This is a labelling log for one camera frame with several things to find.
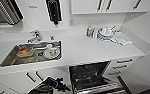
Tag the white bowl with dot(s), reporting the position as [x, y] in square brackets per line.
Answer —
[41, 88]

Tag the blue dish soap bottle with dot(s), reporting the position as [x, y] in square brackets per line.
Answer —
[89, 31]

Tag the white wall outlet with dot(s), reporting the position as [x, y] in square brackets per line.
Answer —
[71, 22]

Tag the steel paper towel dispenser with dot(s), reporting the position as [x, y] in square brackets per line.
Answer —
[6, 11]

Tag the small wall label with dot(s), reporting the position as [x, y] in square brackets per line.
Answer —
[33, 6]

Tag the stack of white plates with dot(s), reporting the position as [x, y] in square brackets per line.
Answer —
[106, 34]

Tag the stainless steel dishwasher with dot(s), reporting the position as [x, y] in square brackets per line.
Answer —
[87, 75]

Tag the white dish towel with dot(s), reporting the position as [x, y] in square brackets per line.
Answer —
[123, 39]

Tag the black soap dispenser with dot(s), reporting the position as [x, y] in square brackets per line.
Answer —
[53, 11]

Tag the small chrome sink knob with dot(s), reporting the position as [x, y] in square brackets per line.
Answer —
[51, 37]

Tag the white base cabinet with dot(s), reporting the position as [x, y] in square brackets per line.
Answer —
[17, 78]

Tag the brown bowl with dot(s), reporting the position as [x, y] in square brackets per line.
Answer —
[24, 52]

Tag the white plate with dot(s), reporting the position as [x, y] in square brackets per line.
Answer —
[56, 55]

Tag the chrome faucet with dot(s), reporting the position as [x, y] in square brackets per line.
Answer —
[35, 37]

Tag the small white cup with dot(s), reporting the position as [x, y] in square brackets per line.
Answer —
[94, 33]

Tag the steel sink basin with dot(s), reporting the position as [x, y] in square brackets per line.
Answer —
[11, 61]

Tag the white wall cabinet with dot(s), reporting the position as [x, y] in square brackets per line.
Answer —
[87, 6]

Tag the white mug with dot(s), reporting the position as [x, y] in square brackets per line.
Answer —
[50, 49]

